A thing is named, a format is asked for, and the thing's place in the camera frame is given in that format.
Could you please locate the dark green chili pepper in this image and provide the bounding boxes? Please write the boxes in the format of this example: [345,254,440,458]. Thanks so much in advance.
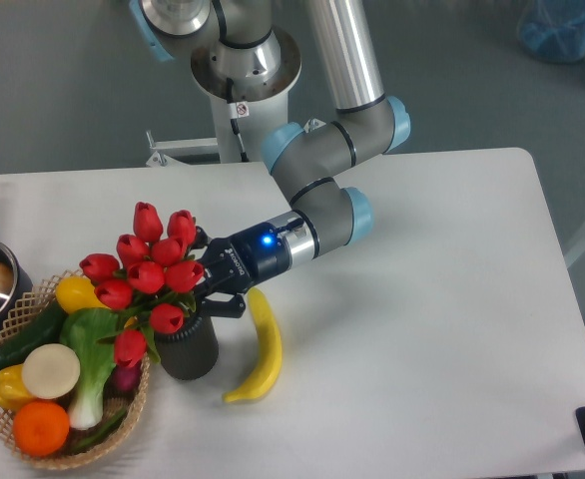
[68,408,127,455]

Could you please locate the yellow squash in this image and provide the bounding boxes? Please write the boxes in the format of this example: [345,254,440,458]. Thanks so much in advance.
[55,276,137,334]

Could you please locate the red tulip bouquet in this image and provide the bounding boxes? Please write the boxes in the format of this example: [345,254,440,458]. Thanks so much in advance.
[80,202,204,368]

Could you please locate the yellow banana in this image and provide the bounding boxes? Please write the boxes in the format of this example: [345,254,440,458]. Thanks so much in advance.
[223,287,284,403]

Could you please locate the green bok choy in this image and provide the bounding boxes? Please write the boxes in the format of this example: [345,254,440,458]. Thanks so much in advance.
[60,308,118,430]

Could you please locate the blue plastic bag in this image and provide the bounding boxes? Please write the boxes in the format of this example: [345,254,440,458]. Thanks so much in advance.
[516,0,585,64]

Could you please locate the green cucumber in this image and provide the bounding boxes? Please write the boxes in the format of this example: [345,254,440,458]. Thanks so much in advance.
[0,300,68,371]

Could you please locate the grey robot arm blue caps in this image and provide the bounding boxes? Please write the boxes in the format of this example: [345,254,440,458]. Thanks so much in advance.
[130,1,410,317]

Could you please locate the orange fruit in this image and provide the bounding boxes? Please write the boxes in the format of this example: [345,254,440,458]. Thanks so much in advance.
[12,401,70,457]

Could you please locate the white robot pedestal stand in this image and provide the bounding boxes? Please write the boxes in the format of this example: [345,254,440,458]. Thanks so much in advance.
[145,27,333,169]

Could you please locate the yellow bell pepper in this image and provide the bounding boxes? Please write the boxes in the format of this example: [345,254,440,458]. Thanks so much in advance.
[0,364,36,412]

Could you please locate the woven wicker basket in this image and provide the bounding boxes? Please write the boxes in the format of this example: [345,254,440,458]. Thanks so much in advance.
[0,270,150,471]

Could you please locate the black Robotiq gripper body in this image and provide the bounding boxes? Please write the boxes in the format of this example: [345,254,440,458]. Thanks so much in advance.
[200,223,292,298]

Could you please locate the dark grey ribbed vase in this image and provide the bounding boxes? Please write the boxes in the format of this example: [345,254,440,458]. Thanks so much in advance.
[155,314,219,381]

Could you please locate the purple sweet potato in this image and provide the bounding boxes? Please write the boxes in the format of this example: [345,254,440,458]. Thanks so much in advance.
[110,362,142,393]

